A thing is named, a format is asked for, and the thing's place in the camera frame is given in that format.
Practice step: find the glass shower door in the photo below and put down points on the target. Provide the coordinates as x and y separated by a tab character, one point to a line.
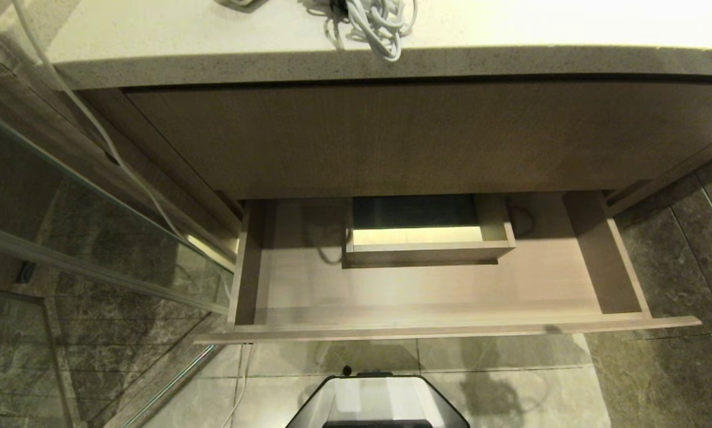
64	249

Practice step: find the wooden vanity drawer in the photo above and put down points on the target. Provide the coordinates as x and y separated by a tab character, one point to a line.
439	285

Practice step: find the speckled stone countertop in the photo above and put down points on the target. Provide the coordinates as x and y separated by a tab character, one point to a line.
510	41

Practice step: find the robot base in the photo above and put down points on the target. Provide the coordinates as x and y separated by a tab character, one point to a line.
378	401

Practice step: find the upper wooden drawer front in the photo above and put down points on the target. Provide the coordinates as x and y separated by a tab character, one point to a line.
427	139

